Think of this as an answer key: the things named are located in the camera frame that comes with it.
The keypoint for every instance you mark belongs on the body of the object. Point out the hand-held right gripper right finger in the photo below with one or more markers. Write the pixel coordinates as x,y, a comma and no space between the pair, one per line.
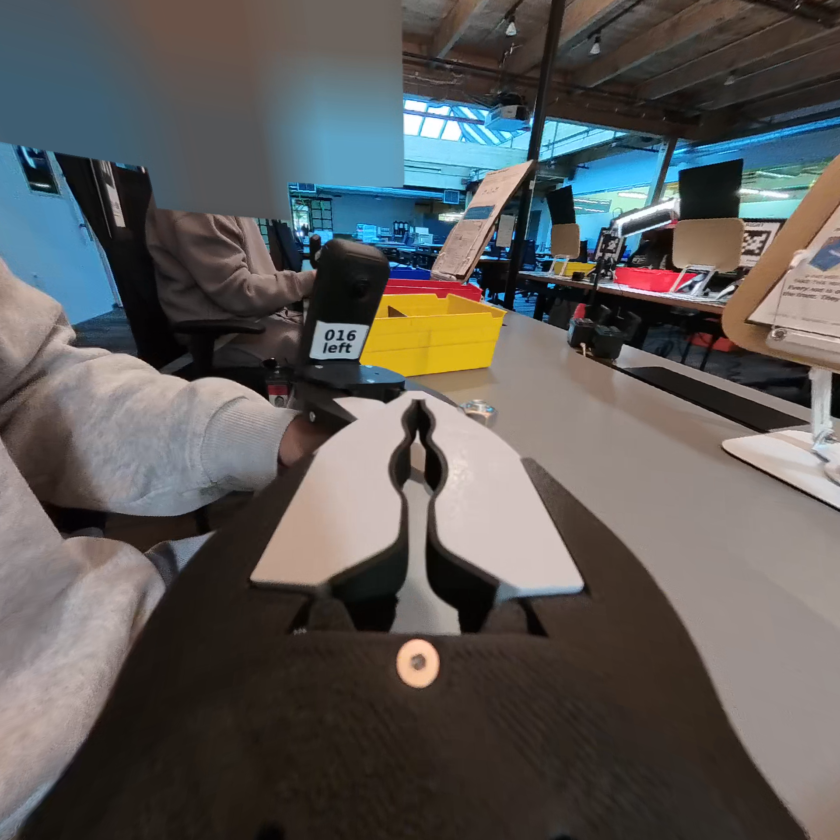
499,525

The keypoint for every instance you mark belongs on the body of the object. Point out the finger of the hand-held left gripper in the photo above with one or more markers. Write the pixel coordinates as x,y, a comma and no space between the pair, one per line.
371,403

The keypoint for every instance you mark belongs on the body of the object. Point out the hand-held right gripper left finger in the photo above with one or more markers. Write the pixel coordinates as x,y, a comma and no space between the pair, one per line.
334,518

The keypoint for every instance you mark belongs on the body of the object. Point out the steel hex nut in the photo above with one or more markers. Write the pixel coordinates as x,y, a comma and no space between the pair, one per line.
479,413

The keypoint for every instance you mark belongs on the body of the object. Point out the person's left forearm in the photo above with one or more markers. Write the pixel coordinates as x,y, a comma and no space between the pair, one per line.
131,426

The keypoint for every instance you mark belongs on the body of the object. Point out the grey desk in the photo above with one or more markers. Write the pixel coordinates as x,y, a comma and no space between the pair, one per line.
623,499

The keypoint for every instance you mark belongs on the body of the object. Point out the person's left hand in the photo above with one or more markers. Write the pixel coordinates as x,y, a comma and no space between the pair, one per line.
298,443

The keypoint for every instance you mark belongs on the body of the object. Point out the yellow plastic bin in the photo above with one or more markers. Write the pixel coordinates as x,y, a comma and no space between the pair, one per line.
433,348
577,268

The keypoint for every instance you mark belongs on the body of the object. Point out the blue plastic bin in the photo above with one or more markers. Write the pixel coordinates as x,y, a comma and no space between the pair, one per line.
407,272

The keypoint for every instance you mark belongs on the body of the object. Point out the red plastic bin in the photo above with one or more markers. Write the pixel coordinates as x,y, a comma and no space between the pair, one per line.
649,277
446,289

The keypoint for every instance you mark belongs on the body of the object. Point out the person's white striped shirt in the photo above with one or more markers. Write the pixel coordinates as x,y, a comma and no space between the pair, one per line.
177,558

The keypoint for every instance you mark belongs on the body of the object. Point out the wooden document stand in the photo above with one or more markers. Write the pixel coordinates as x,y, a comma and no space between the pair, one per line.
774,459
565,239
485,223
709,243

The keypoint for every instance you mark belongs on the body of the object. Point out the black battery charger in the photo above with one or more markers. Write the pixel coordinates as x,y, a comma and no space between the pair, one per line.
604,338

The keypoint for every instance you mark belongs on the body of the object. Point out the black office chair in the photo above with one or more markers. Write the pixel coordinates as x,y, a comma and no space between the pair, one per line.
124,262

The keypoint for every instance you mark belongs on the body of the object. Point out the black white fiducial marker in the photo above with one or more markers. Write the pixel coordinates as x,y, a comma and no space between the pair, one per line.
609,244
761,243

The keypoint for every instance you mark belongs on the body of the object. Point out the long wooden office table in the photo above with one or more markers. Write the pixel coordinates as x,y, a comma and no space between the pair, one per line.
689,302

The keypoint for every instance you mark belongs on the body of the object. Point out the ceiling projector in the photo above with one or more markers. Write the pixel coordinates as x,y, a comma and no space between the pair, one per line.
506,117

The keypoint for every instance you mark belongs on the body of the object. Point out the white lamp bar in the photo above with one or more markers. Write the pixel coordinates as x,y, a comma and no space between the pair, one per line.
646,216

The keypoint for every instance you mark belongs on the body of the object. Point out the black ceiling pole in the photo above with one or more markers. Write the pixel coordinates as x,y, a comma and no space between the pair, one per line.
541,98

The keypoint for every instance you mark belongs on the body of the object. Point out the printed instruction sheet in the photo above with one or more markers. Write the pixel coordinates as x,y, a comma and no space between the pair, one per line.
814,289

